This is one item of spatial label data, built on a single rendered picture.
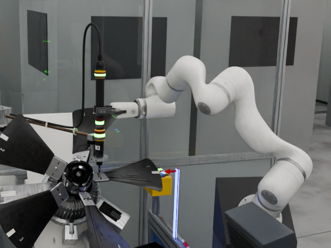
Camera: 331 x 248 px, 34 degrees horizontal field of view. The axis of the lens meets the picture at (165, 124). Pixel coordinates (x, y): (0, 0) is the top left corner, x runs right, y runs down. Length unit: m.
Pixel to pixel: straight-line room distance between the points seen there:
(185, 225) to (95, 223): 1.24
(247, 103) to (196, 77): 0.20
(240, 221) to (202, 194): 1.54
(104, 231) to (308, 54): 4.76
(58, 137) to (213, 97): 0.97
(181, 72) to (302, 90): 4.76
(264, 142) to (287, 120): 4.67
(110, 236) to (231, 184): 0.56
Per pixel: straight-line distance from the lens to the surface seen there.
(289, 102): 6.54
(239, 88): 1.89
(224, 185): 2.33
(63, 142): 2.55
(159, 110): 2.23
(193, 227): 3.36
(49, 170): 2.27
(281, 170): 1.94
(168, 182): 2.63
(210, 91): 1.82
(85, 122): 2.39
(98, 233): 2.16
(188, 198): 3.27
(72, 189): 2.20
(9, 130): 2.28
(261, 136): 1.90
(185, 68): 1.91
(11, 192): 2.32
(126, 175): 2.27
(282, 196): 1.92
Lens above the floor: 1.93
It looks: 14 degrees down
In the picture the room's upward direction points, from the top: 2 degrees clockwise
